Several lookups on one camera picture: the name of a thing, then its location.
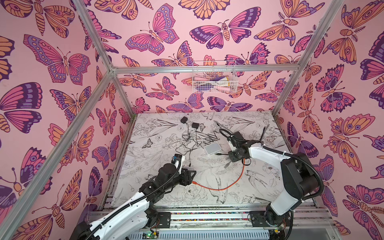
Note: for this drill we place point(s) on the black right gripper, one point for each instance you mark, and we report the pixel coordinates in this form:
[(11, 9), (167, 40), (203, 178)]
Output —
[(233, 144)]

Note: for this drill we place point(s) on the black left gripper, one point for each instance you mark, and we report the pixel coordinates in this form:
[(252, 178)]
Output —
[(187, 181)]

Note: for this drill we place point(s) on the white network switch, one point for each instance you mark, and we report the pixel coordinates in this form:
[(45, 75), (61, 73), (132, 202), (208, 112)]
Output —
[(212, 148)]

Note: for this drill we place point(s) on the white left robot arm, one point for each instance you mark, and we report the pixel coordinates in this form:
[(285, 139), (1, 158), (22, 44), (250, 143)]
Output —
[(138, 212)]

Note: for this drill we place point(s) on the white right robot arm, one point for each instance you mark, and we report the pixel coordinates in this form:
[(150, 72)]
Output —
[(301, 180)]

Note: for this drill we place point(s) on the black power adapter right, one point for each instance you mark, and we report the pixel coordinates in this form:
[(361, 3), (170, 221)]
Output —
[(195, 125)]

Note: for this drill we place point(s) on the black power adapter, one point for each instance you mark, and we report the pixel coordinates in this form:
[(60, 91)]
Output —
[(195, 125), (184, 120)]

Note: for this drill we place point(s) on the black power adapter left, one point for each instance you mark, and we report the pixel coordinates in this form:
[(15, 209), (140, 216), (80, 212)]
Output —
[(184, 120)]

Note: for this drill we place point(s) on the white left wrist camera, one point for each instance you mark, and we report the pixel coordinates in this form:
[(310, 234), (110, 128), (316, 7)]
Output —
[(178, 161)]

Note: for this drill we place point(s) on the wire basket on wall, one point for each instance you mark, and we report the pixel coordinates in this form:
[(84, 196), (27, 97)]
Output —
[(211, 77)]

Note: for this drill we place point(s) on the grey slotted cable duct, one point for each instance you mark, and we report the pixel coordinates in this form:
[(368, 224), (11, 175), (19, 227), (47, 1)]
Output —
[(202, 235)]

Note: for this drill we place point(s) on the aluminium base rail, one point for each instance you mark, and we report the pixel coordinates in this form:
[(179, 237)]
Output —
[(308, 223)]

